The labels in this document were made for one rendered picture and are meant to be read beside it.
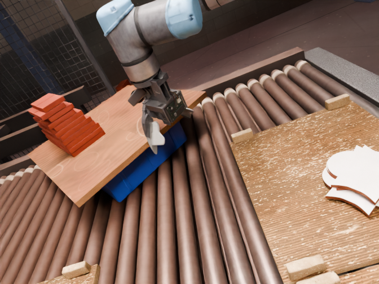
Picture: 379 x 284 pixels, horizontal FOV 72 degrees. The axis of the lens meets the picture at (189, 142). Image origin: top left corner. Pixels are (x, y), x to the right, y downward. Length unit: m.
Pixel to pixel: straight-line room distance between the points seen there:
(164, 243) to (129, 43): 0.43
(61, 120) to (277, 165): 0.62
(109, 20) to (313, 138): 0.53
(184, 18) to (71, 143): 0.54
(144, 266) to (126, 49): 0.45
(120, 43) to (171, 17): 0.12
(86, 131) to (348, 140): 0.73
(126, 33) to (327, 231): 0.51
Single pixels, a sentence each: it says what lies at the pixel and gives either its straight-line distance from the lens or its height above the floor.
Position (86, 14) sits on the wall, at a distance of 5.09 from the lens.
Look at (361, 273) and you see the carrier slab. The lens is 0.51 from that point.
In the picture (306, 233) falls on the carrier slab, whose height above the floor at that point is 0.94.
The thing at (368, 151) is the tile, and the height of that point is 0.97.
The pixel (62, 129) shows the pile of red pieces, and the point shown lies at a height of 1.13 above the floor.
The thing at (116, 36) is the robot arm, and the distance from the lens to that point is 0.55.
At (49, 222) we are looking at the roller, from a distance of 0.95.
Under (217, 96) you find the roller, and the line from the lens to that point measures 1.06.
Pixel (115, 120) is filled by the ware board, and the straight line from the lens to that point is 0.96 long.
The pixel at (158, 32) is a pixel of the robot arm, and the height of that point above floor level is 1.30.
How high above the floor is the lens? 1.39
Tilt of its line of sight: 33 degrees down
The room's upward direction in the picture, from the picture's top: 25 degrees counter-clockwise
